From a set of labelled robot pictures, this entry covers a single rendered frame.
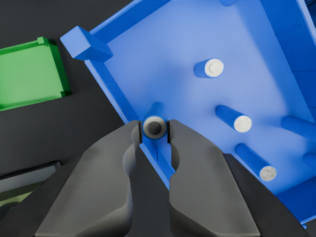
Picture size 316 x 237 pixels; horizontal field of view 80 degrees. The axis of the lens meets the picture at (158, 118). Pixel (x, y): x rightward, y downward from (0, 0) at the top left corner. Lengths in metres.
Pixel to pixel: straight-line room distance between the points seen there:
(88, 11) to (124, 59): 0.57
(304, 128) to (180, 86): 0.14
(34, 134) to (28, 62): 0.28
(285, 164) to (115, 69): 0.26
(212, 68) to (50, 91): 0.72
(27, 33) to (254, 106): 0.80
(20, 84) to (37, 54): 0.14
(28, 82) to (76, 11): 0.32
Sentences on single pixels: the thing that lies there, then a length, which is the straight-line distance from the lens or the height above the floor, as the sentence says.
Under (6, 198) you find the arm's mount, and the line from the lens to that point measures 0.92.
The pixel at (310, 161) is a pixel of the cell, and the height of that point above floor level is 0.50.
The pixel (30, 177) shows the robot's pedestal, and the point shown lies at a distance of 0.93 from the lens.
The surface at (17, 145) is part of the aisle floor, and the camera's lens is 0.98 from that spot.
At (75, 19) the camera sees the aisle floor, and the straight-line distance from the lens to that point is 0.81.
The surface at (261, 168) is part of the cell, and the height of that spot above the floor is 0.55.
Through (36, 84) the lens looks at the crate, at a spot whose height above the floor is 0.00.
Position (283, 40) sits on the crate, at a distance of 0.27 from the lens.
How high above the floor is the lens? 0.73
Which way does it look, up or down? 77 degrees down
